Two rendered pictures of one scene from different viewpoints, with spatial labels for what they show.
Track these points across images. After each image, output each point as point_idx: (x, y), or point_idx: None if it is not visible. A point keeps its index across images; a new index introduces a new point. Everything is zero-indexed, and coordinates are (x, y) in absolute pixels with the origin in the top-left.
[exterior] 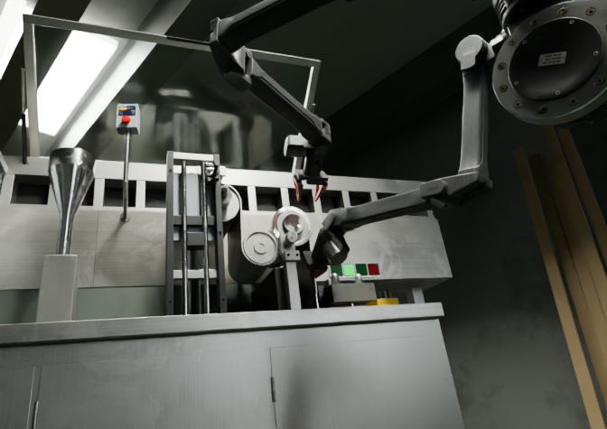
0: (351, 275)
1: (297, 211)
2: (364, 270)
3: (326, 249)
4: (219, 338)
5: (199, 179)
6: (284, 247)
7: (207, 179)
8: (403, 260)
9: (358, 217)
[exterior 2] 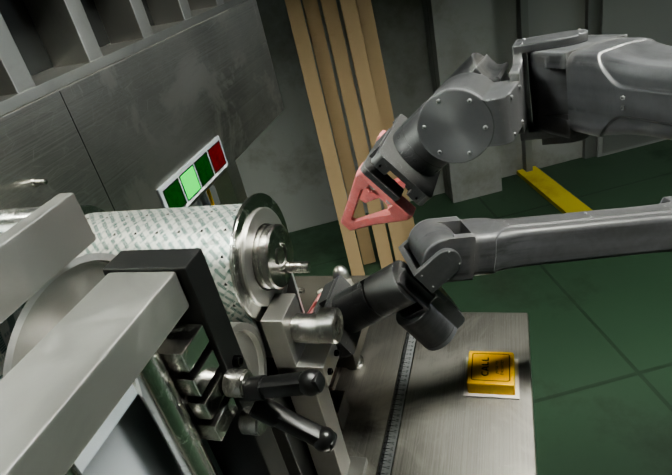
0: (197, 193)
1: (260, 205)
2: (208, 168)
3: (424, 330)
4: None
5: (137, 444)
6: (294, 345)
7: (218, 435)
8: (240, 111)
9: (522, 261)
